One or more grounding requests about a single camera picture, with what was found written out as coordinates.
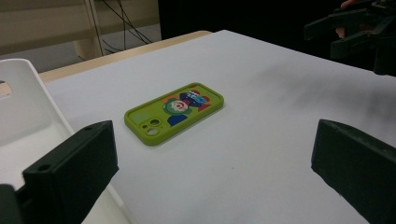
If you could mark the green printed phone case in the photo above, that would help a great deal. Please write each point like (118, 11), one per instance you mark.
(162, 124)

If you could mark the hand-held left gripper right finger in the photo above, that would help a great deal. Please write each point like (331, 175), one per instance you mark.
(358, 168)

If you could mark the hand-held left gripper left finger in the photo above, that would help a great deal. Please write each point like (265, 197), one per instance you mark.
(71, 168)

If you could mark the black curtain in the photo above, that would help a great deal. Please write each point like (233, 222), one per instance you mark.
(249, 15)

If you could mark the long beige office desk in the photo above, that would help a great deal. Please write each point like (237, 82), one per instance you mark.
(46, 28)

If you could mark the white plastic container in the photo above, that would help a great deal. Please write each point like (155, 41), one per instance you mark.
(28, 124)

